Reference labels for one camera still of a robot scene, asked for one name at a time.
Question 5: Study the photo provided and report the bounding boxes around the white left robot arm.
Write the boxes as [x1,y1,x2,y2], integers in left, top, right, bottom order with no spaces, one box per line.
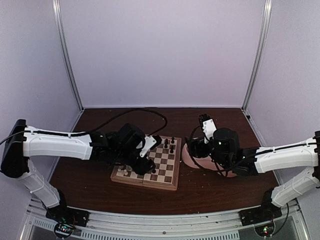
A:
[0,119,161,222]

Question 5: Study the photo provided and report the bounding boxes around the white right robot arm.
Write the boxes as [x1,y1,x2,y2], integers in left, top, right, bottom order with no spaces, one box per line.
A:
[185,128,320,221]

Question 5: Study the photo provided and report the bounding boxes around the white chess pieces row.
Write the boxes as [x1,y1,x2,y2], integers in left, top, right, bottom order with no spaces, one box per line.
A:
[116,168,130,177]

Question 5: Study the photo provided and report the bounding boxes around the wooden chess board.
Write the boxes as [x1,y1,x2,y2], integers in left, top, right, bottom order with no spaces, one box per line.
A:
[110,136,182,191]

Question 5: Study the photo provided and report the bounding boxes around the pink plastic double bowl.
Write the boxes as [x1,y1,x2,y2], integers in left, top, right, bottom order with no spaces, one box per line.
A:
[181,143,237,178]

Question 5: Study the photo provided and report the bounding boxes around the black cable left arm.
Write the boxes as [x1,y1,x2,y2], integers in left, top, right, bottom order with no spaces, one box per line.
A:
[70,108,169,138]

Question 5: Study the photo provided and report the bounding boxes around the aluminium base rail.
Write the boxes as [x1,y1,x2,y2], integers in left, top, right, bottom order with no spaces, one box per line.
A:
[17,198,311,240]

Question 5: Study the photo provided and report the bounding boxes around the aluminium frame post right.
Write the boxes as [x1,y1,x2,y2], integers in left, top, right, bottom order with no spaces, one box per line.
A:
[241,0,273,113]

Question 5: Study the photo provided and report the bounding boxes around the aluminium frame post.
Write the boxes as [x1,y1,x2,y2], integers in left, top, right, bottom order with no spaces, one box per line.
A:
[52,0,85,112]
[241,0,273,113]

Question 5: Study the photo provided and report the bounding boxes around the aluminium frame post left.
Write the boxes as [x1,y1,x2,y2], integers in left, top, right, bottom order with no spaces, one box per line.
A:
[52,0,85,112]

